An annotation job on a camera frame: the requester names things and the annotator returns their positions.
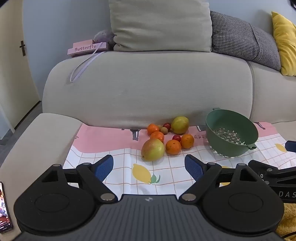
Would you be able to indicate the houndstooth cushion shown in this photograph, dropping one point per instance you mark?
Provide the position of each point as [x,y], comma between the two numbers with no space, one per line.
[238,37]

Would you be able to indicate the small yellow-green mango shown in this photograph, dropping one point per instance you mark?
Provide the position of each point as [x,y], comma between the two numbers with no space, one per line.
[180,125]

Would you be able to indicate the green colander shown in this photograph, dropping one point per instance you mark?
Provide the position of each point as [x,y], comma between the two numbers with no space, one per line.
[231,126]

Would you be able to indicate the pink box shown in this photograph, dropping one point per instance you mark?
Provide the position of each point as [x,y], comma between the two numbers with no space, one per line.
[85,49]

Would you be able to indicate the beige door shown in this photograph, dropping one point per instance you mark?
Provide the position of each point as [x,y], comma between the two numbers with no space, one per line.
[13,92]

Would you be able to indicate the purple plush toy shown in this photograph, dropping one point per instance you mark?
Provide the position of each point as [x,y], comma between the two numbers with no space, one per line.
[105,36]

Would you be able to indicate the yellow cushion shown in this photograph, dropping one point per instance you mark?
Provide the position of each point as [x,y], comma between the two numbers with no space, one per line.
[286,41]

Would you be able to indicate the brown longan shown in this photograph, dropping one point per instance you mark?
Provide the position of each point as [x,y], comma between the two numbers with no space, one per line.
[164,130]

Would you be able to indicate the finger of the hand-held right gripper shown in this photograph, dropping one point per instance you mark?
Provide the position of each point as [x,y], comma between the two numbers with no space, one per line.
[291,146]
[266,167]

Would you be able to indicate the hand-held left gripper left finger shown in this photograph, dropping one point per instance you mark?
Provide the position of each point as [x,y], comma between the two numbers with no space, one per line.
[104,168]

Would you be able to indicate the red cherry tomato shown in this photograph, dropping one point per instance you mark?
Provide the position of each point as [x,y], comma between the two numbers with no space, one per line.
[167,126]
[177,138]

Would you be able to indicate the pink checked printed cloth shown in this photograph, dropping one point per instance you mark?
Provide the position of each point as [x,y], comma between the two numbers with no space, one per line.
[104,146]

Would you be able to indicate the large yellow-green mango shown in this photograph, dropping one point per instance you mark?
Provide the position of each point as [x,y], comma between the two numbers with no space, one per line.
[152,150]

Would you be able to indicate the beige cushion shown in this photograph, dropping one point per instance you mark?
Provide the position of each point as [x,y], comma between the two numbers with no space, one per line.
[159,23]

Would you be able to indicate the smartphone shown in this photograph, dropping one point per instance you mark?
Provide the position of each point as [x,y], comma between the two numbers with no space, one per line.
[4,208]

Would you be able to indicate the orange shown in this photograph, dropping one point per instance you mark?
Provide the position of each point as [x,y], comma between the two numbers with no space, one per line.
[157,136]
[152,128]
[187,141]
[173,147]

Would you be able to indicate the beige sofa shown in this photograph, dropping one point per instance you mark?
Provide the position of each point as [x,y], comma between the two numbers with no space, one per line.
[150,88]

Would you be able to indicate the lilac ribbon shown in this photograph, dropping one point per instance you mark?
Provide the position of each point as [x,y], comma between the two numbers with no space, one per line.
[79,68]

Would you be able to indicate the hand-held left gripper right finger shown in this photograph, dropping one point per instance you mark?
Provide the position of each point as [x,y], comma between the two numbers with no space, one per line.
[193,168]

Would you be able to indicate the yellow fuzzy blanket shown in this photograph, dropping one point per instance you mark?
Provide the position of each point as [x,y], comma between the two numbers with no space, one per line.
[288,222]

